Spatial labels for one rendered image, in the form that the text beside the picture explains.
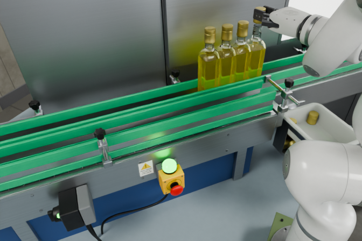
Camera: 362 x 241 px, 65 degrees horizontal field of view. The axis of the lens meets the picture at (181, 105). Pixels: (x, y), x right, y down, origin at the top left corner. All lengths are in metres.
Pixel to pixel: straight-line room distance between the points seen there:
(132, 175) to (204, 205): 0.33
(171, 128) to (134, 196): 0.30
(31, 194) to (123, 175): 0.25
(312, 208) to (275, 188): 0.53
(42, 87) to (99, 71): 0.19
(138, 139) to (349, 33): 0.58
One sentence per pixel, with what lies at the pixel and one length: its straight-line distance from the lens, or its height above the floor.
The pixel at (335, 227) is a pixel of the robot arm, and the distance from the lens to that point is 0.73.
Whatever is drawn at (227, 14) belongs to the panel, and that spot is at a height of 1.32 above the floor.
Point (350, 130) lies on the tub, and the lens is 1.12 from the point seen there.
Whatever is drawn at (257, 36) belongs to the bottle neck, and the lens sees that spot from 0.99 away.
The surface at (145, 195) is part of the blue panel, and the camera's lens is 1.04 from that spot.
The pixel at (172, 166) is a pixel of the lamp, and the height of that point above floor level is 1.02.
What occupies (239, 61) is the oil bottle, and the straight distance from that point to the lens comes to 0.97.
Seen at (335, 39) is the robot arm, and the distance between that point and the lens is 0.71.
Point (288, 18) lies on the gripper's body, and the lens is 0.87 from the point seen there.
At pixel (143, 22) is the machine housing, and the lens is 0.97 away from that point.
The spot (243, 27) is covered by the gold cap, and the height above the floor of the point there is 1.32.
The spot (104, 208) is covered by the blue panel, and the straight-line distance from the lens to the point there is 1.04.
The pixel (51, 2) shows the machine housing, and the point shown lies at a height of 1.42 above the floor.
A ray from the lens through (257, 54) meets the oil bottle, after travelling 1.00.
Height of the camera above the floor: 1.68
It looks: 38 degrees down
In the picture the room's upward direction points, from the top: 2 degrees counter-clockwise
